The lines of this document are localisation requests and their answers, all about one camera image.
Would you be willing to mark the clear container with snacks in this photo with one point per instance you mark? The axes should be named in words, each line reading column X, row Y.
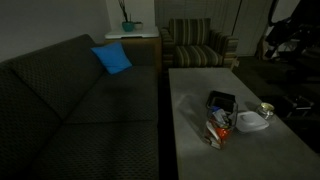
column 218, row 130

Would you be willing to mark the white lid with round button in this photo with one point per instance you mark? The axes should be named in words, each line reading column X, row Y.
column 250, row 122

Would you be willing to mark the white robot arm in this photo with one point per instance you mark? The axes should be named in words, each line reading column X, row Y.
column 300, row 30

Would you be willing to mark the wooden side table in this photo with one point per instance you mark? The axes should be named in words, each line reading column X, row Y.
column 143, row 50

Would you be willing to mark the striped armchair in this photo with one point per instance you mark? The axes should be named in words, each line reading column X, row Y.
column 196, row 50

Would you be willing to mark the blue throw pillow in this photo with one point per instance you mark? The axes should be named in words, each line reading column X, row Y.
column 112, row 58

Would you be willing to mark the white board on side table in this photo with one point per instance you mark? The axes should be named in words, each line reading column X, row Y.
column 140, row 32

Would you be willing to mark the small white pot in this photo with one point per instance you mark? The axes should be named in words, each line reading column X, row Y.
column 138, row 25

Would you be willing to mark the teal plant pot with stems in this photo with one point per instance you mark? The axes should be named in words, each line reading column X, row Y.
column 128, row 26

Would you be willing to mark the window blinds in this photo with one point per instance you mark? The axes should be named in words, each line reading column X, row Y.
column 196, row 9

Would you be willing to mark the dark patterned fabric sofa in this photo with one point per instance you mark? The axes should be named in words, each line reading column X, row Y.
column 66, row 110

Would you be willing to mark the glass jar candle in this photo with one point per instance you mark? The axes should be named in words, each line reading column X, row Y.
column 266, row 111

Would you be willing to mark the black low device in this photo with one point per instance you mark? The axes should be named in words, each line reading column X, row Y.
column 300, row 103

